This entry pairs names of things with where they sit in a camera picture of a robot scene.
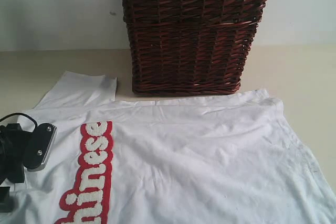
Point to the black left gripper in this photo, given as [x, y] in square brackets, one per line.
[14, 140]

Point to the dark brown wicker basket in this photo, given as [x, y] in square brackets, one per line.
[190, 47]

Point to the white t-shirt with red print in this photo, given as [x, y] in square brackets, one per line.
[226, 159]

